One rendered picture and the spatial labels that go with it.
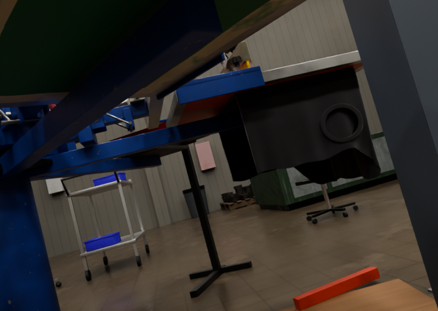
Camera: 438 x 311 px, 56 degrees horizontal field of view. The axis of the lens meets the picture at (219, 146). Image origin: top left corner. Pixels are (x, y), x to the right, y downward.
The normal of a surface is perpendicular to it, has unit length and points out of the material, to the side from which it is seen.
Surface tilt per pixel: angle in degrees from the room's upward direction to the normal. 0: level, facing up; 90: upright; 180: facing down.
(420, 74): 90
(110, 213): 90
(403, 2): 90
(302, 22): 90
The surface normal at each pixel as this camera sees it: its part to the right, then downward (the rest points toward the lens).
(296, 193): 0.16, -0.13
